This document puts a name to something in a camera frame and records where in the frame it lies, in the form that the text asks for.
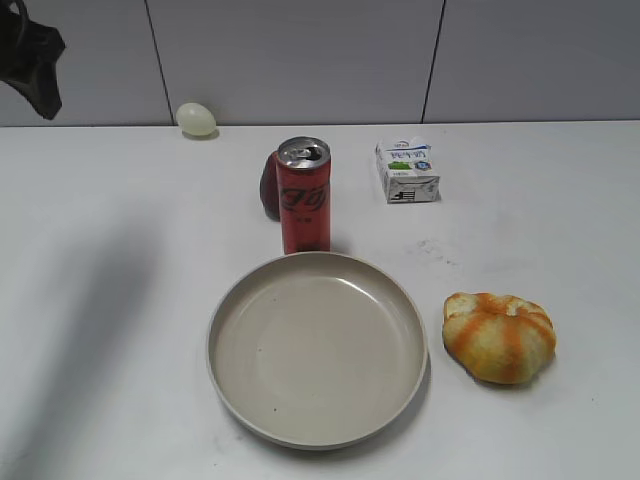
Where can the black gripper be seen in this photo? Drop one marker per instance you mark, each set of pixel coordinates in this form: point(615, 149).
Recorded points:
point(29, 54)

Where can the red cola can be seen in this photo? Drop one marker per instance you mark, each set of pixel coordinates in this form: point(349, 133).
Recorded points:
point(303, 169)

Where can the beige round plate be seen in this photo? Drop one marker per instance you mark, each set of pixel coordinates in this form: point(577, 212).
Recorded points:
point(316, 350)

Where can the pale white egg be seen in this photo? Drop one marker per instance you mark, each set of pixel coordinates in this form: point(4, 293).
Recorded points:
point(195, 120)

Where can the dark red wax apple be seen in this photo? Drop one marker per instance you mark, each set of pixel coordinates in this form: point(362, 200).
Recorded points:
point(268, 188)

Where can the small white milk carton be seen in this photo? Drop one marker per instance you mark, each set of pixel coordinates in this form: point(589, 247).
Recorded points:
point(406, 171)

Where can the orange striped bread bun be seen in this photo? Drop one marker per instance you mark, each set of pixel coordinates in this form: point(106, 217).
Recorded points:
point(499, 339)

